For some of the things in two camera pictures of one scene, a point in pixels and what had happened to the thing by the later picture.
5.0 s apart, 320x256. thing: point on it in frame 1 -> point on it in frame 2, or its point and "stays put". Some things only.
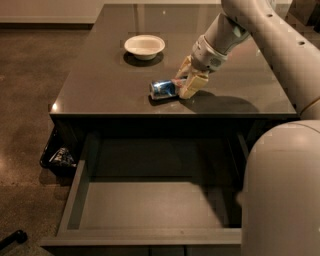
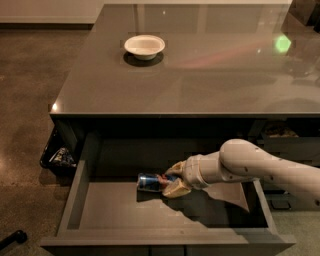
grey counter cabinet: (107, 90) stays put
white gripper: (207, 56) -> (192, 172)
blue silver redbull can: (163, 88) -> (154, 182)
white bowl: (144, 47) stays put
